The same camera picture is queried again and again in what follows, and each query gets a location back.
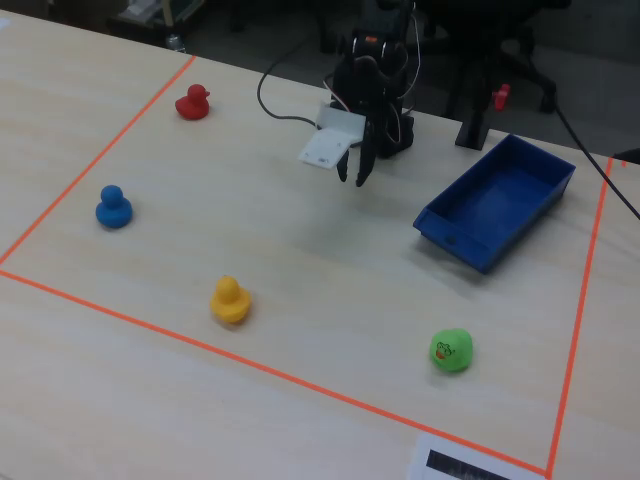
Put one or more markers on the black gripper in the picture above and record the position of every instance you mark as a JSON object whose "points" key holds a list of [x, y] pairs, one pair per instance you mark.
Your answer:
{"points": [[366, 150]]}

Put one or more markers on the green rubber duck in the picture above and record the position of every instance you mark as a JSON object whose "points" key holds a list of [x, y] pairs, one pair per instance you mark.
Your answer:
{"points": [[451, 350]]}

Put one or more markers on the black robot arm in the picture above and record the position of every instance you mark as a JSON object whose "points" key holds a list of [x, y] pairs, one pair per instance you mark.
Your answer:
{"points": [[395, 132]]}

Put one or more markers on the blue plastic box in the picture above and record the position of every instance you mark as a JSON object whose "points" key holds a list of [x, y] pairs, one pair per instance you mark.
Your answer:
{"points": [[500, 205]]}

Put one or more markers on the red rubber duck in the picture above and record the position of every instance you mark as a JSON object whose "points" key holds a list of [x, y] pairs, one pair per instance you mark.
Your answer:
{"points": [[193, 102]]}

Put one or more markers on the yellow rubber duck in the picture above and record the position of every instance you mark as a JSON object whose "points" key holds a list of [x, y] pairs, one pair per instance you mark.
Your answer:
{"points": [[230, 300]]}

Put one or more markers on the blue rubber duck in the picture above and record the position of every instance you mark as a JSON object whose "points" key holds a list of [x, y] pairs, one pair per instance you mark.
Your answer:
{"points": [[113, 207]]}

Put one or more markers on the black office chair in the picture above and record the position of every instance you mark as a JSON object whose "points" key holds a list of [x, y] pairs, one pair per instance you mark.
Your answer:
{"points": [[500, 40]]}

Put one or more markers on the clear plastic bottle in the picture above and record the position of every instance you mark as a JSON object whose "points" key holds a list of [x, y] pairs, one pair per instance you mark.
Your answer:
{"points": [[175, 42]]}

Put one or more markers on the long orange tape strip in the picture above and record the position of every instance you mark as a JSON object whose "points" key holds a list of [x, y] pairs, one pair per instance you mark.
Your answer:
{"points": [[275, 371]]}

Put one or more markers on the white paper label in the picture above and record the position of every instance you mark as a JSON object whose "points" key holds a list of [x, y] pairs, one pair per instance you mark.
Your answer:
{"points": [[450, 462]]}

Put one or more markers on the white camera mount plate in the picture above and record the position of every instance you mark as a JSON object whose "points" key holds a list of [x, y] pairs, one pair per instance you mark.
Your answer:
{"points": [[330, 142]]}

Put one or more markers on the black clamp post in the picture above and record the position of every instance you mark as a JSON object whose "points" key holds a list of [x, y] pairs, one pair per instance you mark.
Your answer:
{"points": [[472, 125]]}

